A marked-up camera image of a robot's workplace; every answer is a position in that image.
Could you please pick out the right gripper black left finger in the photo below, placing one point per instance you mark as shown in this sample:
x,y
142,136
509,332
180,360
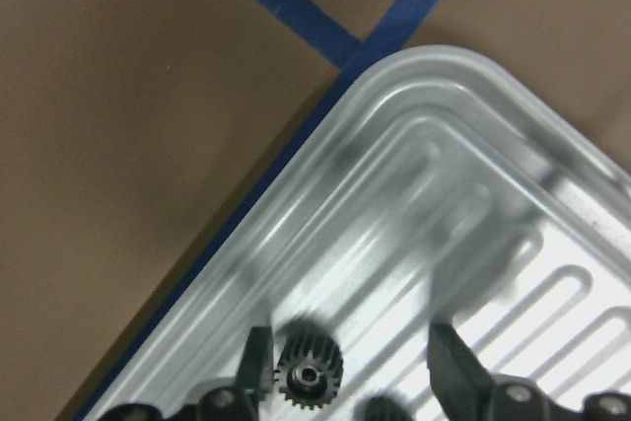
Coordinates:
x,y
255,374

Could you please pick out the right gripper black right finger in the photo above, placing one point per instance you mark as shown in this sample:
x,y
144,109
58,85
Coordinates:
x,y
457,379

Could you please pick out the black bearing gear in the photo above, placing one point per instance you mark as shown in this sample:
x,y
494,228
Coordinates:
x,y
310,367
383,408

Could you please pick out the ribbed silver metal tray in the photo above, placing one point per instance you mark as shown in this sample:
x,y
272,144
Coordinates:
x,y
438,187

